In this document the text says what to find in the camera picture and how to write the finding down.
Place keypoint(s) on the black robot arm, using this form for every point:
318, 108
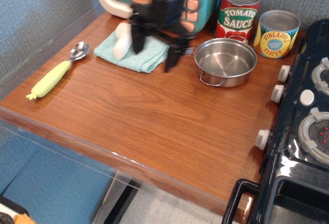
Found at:
161, 19

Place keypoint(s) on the teal folded cloth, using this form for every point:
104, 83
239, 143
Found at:
153, 54

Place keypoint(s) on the pineapple slices can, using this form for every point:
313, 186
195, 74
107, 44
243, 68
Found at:
276, 33

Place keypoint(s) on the small steel pot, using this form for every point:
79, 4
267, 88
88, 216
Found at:
224, 62

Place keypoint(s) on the yellow handled metal spoon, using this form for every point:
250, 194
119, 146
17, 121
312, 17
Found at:
52, 78

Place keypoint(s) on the orange and black object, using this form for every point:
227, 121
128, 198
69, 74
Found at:
13, 213

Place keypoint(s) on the plush white mushroom toy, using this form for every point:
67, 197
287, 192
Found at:
124, 40

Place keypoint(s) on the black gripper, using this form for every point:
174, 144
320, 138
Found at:
161, 19

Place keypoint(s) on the tomato sauce can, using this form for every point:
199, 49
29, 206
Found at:
236, 19

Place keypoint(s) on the black toy stove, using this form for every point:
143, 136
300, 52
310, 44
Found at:
293, 187

